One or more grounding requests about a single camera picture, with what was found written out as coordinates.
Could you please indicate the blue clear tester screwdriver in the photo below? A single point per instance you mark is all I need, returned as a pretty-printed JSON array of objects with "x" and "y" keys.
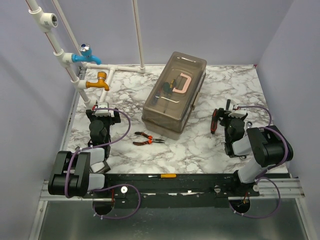
[{"x": 156, "y": 97}]

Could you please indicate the grey metal t-handle tool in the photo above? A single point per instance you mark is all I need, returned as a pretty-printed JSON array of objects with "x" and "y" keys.
[{"x": 100, "y": 167}]

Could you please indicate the orange handled screwdriver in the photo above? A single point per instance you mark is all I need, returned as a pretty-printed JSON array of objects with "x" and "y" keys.
[{"x": 164, "y": 176}]

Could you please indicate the orange black needle-nose pliers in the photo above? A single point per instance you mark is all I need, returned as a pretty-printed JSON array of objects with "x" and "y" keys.
[{"x": 150, "y": 139}]

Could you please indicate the steel ratchet wrench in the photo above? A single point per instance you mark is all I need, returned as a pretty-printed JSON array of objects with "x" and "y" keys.
[{"x": 248, "y": 123}]

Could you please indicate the white pvc pipe frame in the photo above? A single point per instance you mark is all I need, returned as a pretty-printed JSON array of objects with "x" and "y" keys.
[{"x": 47, "y": 21}]

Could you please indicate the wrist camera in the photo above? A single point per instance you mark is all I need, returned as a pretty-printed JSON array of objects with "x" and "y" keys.
[
  {"x": 101, "y": 109},
  {"x": 237, "y": 112}
]

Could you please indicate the green stubby screwdriver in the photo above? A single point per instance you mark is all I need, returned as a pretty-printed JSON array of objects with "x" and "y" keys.
[{"x": 167, "y": 88}]

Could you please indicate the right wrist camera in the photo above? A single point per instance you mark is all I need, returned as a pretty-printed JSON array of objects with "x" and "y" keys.
[{"x": 237, "y": 112}]

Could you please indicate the black yellow large screwdriver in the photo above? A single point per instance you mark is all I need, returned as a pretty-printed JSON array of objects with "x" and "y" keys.
[{"x": 173, "y": 84}]

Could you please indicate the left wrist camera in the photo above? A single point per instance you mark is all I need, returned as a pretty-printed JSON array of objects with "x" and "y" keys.
[{"x": 101, "y": 109}]

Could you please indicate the red black utility knife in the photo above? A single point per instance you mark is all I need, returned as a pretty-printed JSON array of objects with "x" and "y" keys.
[{"x": 214, "y": 121}]

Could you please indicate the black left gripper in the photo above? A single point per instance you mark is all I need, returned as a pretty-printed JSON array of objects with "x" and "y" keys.
[{"x": 113, "y": 119}]

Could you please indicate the orange water tap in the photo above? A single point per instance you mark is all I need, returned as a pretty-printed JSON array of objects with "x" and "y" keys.
[{"x": 101, "y": 82}]

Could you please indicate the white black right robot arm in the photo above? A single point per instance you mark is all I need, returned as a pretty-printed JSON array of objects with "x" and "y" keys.
[{"x": 269, "y": 147}]

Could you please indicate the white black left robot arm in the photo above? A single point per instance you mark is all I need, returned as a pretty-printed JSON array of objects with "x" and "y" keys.
[{"x": 75, "y": 174}]

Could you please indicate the blue water tap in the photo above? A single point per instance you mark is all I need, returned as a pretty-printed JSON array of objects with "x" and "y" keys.
[{"x": 86, "y": 55}]

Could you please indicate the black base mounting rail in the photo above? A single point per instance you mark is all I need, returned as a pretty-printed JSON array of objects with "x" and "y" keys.
[{"x": 129, "y": 191}]

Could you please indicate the beige toolbox with clear lid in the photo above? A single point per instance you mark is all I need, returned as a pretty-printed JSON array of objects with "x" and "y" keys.
[{"x": 169, "y": 117}]

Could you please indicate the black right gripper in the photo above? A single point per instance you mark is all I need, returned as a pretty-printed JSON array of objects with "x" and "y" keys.
[{"x": 224, "y": 113}]

